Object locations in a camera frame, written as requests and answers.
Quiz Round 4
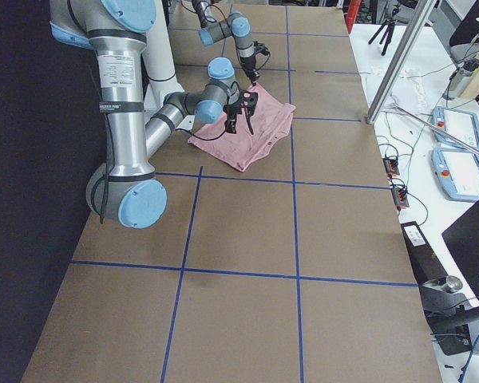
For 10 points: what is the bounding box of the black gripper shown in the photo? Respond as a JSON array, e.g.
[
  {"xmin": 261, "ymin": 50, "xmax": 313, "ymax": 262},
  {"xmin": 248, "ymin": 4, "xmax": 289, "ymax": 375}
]
[
  {"xmin": 239, "ymin": 55, "xmax": 259, "ymax": 86},
  {"xmin": 224, "ymin": 104, "xmax": 242, "ymax": 134}
]

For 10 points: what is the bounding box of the pink Snoopy t-shirt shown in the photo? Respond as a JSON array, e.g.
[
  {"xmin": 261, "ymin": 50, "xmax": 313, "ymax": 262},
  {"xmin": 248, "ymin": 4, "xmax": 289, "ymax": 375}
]
[{"xmin": 188, "ymin": 84, "xmax": 296, "ymax": 172}]

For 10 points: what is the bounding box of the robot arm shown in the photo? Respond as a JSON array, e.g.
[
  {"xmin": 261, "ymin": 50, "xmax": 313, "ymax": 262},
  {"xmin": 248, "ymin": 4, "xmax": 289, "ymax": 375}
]
[
  {"xmin": 49, "ymin": 1, "xmax": 242, "ymax": 229},
  {"xmin": 192, "ymin": 1, "xmax": 271, "ymax": 85}
]

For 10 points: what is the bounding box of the black tripod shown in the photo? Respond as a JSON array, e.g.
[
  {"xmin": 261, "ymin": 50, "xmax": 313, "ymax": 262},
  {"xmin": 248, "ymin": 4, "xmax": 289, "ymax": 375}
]
[{"xmin": 368, "ymin": 6, "xmax": 399, "ymax": 57}]

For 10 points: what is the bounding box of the orange terminal block far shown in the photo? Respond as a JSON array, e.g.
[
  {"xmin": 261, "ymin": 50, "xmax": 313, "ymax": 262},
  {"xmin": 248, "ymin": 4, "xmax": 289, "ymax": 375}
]
[{"xmin": 382, "ymin": 156, "xmax": 400, "ymax": 179}]

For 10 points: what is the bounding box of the orange terminal block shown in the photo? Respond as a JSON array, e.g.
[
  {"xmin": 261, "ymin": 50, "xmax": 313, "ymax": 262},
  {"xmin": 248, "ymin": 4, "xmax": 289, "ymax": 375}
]
[
  {"xmin": 382, "ymin": 156, "xmax": 400, "ymax": 179},
  {"xmin": 391, "ymin": 185, "xmax": 410, "ymax": 211}
]

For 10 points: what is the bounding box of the orange terminal block near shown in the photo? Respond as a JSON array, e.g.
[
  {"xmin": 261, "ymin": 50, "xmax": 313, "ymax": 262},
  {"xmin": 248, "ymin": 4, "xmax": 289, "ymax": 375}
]
[{"xmin": 391, "ymin": 185, "xmax": 410, "ymax": 211}]

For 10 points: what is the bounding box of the far teach pendant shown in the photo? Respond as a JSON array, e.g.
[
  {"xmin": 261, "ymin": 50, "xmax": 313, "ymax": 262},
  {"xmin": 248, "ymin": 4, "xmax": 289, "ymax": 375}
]
[{"xmin": 432, "ymin": 106, "xmax": 479, "ymax": 150}]

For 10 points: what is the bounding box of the teach pendant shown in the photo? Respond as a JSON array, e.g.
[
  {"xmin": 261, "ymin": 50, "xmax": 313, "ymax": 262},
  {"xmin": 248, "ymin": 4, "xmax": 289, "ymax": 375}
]
[
  {"xmin": 432, "ymin": 106, "xmax": 479, "ymax": 150},
  {"xmin": 431, "ymin": 148, "xmax": 479, "ymax": 203}
]

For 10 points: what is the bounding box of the near teach pendant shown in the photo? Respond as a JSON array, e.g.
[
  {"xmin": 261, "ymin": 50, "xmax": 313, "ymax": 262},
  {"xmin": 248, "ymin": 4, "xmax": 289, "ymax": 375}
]
[{"xmin": 431, "ymin": 148, "xmax": 479, "ymax": 203}]

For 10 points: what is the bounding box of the black box with label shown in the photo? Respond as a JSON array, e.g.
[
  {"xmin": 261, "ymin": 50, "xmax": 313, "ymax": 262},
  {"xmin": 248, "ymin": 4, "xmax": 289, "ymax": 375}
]
[{"xmin": 401, "ymin": 221, "xmax": 447, "ymax": 285}]

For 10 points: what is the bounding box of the black laptop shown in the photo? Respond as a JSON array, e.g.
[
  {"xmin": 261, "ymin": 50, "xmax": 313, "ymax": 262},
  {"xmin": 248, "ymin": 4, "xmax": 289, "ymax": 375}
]
[{"xmin": 442, "ymin": 200, "xmax": 479, "ymax": 299}]

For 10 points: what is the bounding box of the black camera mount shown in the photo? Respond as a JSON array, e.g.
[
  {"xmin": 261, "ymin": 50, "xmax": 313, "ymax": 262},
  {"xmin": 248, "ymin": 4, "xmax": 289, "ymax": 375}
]
[
  {"xmin": 235, "ymin": 90, "xmax": 259, "ymax": 117},
  {"xmin": 253, "ymin": 41, "xmax": 271, "ymax": 57}
]

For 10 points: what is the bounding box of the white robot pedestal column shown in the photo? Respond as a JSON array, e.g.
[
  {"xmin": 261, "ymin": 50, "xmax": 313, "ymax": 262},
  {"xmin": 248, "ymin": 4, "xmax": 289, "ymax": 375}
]
[{"xmin": 141, "ymin": 0, "xmax": 184, "ymax": 120}]

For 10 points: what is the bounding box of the aluminium frame post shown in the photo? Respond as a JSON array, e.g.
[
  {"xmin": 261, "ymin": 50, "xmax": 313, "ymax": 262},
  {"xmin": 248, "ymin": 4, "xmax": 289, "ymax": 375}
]
[{"xmin": 366, "ymin": 0, "xmax": 436, "ymax": 124}]

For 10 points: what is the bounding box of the black camera stand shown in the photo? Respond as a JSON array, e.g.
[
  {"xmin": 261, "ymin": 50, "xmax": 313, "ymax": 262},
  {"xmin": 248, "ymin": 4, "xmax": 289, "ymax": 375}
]
[{"xmin": 419, "ymin": 278, "xmax": 479, "ymax": 356}]

